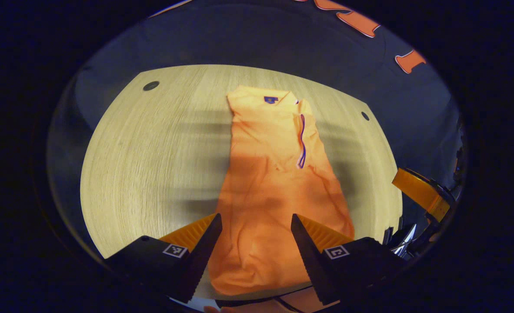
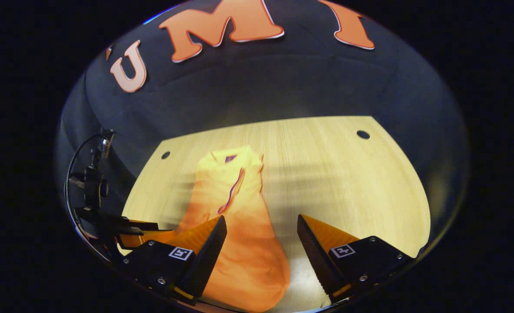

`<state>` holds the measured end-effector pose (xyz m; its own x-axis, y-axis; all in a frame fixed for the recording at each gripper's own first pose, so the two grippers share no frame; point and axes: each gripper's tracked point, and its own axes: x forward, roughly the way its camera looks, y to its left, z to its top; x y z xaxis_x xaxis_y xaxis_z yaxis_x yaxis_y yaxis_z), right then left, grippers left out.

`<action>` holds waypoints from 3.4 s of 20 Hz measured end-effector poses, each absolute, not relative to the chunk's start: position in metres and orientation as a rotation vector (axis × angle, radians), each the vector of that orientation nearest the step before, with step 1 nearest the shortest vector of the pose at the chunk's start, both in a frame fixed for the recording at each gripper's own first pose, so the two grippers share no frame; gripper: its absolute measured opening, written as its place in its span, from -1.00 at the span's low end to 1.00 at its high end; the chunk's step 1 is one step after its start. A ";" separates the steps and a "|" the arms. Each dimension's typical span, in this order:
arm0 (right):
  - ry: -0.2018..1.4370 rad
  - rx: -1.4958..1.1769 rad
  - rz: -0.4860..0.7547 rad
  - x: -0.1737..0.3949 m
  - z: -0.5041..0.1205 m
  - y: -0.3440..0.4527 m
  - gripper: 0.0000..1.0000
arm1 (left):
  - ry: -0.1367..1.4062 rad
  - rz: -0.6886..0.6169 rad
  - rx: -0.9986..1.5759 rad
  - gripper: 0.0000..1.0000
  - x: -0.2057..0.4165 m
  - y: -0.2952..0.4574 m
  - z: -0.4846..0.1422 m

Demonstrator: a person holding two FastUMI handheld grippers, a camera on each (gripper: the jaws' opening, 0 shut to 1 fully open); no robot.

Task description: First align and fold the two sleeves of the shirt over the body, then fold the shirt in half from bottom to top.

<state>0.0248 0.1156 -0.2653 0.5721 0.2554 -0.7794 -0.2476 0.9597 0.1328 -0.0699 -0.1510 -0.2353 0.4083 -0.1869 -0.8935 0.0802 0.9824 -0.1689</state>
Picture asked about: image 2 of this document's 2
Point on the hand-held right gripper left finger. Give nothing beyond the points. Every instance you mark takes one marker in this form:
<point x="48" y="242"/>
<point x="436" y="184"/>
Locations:
<point x="209" y="256"/>

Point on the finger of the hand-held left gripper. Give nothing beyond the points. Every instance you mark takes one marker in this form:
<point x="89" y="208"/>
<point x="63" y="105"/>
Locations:
<point x="131" y="226"/>

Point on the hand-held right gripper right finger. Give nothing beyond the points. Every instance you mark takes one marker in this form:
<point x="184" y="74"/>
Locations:
<point x="315" y="256"/>

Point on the orange T-shirt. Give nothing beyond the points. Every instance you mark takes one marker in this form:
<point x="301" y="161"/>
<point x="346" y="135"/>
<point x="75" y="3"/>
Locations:
<point x="244" y="243"/>

